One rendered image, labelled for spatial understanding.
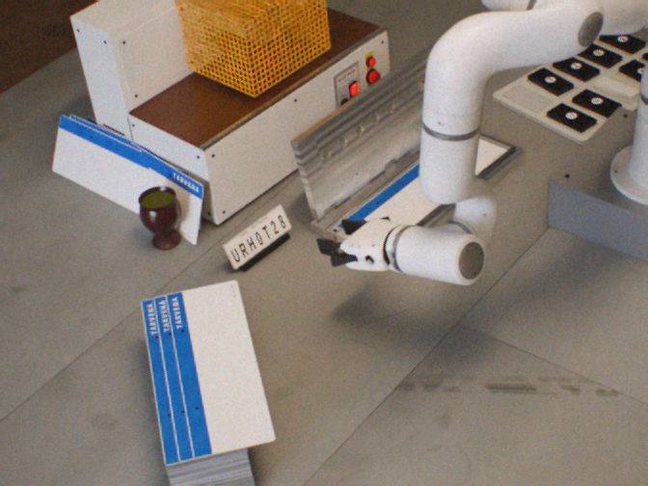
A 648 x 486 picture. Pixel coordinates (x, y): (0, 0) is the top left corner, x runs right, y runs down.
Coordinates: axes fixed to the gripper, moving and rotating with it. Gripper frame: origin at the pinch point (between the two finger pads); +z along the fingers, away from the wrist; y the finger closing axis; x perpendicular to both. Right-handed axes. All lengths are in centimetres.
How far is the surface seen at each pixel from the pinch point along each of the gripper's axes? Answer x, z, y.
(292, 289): -11.2, 13.8, -4.0
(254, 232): -2.6, 25.3, 0.1
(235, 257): -4.5, 25.0, -6.1
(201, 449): -8.3, -11.4, -47.9
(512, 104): -10, 15, 69
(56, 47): 22, 122, 28
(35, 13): 28, 140, 36
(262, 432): -9.9, -16.5, -39.4
